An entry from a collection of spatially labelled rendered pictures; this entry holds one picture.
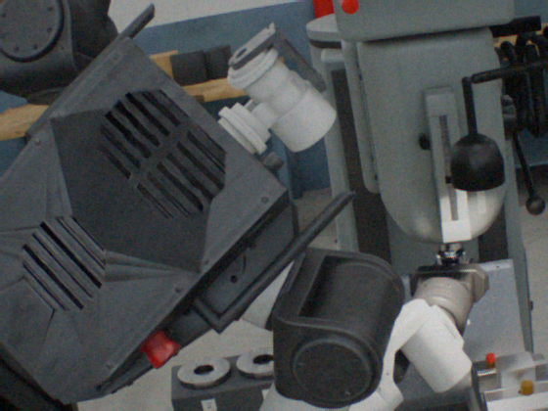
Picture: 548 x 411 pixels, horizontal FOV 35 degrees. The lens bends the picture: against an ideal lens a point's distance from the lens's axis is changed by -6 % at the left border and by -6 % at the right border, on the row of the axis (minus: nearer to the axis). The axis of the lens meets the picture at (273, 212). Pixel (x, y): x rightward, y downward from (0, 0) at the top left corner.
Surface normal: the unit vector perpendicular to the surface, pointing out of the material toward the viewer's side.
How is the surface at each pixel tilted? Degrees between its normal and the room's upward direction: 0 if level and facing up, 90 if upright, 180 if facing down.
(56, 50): 68
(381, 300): 58
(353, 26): 90
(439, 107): 90
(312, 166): 90
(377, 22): 90
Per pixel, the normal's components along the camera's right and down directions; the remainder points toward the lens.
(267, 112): 0.33, 0.26
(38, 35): -0.21, -0.01
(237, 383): -0.17, -0.93
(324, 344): -0.27, 0.46
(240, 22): -0.05, 0.34
